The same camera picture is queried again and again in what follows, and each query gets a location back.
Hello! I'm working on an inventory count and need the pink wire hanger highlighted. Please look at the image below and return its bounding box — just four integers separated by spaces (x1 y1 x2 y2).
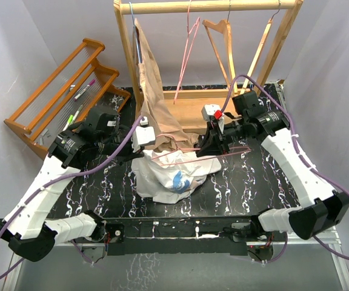
173 0 201 104
150 133 251 168

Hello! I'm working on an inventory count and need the purple capped marker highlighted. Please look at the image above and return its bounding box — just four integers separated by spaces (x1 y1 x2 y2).
73 79 96 101

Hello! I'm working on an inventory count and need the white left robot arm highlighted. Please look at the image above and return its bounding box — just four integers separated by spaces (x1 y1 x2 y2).
0 105 143 262

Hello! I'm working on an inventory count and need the wooden clothes rack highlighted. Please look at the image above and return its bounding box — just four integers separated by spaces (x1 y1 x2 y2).
113 0 304 133

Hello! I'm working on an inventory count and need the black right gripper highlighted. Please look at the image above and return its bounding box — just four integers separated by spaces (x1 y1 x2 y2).
194 118 247 157

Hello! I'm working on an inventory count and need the beige t shirt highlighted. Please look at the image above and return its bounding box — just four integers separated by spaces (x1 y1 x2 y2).
135 20 198 152

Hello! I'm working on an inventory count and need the blue wire hanger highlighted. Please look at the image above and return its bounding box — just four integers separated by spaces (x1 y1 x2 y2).
128 1 143 64

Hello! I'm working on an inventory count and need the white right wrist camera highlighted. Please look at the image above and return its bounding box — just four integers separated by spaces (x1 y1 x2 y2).
201 104 224 132

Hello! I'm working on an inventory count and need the white t shirt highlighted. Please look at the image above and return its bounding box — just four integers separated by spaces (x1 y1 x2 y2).
131 150 222 204

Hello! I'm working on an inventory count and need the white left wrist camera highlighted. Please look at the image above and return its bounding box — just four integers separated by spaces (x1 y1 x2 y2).
131 116 156 153

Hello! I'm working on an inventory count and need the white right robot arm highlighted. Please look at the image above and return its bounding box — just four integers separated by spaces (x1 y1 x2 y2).
196 91 349 241

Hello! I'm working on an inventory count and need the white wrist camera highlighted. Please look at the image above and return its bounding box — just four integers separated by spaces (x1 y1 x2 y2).
131 116 156 153
201 104 224 132

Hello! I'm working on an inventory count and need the white green marker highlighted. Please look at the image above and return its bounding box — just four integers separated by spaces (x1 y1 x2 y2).
69 105 83 123

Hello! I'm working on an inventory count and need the green capped marker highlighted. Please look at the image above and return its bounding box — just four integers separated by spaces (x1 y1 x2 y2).
63 115 73 131

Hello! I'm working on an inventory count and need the light wooden hanger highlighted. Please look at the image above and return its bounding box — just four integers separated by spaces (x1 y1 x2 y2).
247 0 281 77

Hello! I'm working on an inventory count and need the orange wooden shelf rack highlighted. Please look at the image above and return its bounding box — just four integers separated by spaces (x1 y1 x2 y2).
4 38 131 159

